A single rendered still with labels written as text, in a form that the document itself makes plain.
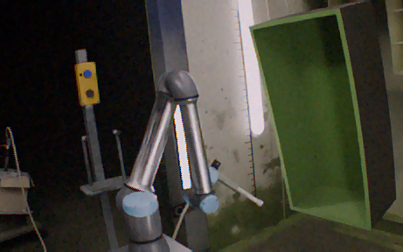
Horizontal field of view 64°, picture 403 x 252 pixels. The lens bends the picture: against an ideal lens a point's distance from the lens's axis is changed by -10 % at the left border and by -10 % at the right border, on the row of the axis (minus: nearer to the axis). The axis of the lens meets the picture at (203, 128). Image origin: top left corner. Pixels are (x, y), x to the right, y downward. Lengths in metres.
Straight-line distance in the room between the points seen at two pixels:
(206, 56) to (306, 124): 0.82
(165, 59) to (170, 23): 0.24
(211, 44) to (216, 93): 0.34
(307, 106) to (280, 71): 0.34
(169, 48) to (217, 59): 0.39
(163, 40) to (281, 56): 0.76
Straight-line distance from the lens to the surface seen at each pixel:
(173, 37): 2.36
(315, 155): 2.54
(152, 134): 1.64
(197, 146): 1.58
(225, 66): 2.58
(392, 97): 3.31
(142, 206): 1.48
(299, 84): 2.36
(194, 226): 2.56
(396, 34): 2.88
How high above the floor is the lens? 1.40
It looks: 9 degrees down
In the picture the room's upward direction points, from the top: 7 degrees counter-clockwise
